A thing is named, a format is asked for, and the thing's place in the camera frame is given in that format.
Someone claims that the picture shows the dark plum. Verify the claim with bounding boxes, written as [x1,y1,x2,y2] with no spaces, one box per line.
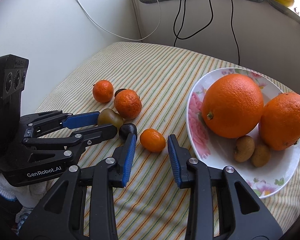
[114,88,126,97]
[119,123,138,141]

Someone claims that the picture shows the small smooth orange kumquat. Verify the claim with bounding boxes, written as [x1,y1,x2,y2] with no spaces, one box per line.
[140,128,166,152]

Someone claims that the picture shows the green-brown plum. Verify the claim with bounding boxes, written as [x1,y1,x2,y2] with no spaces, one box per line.
[97,108,123,129]

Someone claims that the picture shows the bumpy tangerine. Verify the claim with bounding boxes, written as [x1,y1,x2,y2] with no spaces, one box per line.
[114,89,142,120]

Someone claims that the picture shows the brown kiwi-like fruit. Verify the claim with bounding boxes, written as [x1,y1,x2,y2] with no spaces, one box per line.
[234,135,255,163]

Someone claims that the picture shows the small brown longan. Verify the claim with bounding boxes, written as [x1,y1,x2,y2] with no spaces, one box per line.
[250,144,271,167]

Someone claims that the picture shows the white gloved left hand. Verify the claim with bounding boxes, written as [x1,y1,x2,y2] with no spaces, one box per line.
[0,174,47,208]

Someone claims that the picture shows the floral white plate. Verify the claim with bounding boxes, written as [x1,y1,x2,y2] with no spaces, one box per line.
[186,68,300,198]

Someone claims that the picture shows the tangerine with stem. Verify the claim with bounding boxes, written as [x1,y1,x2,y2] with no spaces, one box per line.
[93,80,114,103]

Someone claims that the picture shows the striped blue white sleeve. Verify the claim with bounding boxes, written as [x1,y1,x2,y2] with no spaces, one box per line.
[15,207,33,234]

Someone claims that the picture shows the striped tablecloth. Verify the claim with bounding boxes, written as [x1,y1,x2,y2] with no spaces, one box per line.
[30,42,300,239]

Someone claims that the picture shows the large orange left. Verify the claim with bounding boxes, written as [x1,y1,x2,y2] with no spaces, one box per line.
[201,74,264,139]

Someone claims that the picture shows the large orange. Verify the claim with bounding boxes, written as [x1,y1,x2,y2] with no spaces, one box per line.
[258,92,300,151]
[201,74,264,139]

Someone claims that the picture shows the large orange right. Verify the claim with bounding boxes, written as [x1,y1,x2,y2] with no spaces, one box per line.
[258,92,300,151]

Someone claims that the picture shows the black left camera box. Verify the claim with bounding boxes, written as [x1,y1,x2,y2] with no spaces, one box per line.
[0,54,29,138]

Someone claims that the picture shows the white cable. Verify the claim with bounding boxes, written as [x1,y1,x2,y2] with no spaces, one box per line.
[65,0,163,42]

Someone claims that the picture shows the black looped cable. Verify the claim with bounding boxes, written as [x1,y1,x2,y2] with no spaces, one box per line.
[173,0,214,48]

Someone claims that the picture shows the black straight cable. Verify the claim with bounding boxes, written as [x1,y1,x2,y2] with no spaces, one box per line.
[222,0,241,66]

